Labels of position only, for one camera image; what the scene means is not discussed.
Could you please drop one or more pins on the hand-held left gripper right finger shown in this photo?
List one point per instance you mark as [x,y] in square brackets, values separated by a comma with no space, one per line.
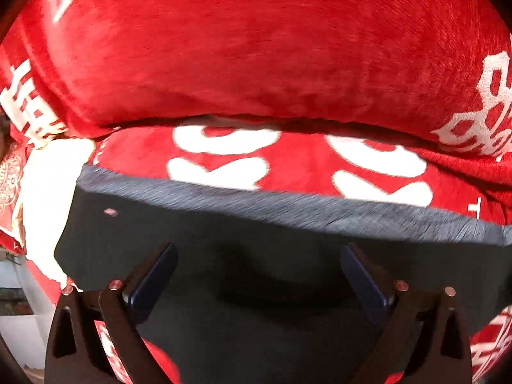
[362,284]

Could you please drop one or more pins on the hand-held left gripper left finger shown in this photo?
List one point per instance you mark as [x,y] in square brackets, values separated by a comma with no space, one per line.
[154,284]

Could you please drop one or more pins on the red wedding blanket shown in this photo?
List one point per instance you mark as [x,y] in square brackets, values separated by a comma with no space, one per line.
[260,48]

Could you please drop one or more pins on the white cloth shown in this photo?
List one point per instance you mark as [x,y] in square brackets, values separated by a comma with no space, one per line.
[52,208]

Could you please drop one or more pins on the black pants with grey waistband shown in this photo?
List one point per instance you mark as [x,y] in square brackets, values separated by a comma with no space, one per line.
[260,248]

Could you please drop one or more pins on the red gold patterned cushion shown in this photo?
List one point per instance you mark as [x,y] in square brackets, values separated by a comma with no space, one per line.
[10,184]

